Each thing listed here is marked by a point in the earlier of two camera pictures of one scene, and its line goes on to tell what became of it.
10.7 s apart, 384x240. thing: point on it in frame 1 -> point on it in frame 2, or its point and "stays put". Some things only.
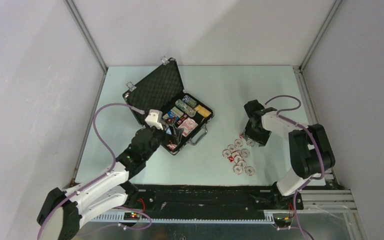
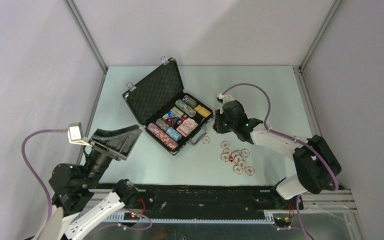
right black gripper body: (257, 134) -> (224, 125)
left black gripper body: (158, 136) -> (98, 162)
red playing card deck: (188, 125) stays put
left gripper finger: (178, 132) -> (102, 134)
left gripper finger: (167, 122) -> (121, 145)
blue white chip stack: (189, 101) stays put
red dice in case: (180, 121) stays put
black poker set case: (184, 119) stays put
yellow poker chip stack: (202, 111) stays put
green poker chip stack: (185, 108) stays put
